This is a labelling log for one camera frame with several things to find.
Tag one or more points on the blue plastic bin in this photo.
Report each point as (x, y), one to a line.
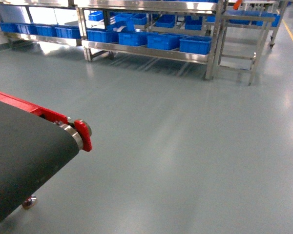
(164, 41)
(134, 38)
(195, 44)
(101, 35)

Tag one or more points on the stainless steel flow rack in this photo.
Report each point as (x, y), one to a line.
(153, 28)

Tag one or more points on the small stainless steel table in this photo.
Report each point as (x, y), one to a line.
(239, 47)

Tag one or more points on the dark conveyor belt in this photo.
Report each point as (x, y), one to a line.
(32, 150)

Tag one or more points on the left stainless steel rack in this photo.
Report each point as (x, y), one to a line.
(50, 33)

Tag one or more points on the rear stainless steel cart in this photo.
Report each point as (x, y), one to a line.
(258, 13)

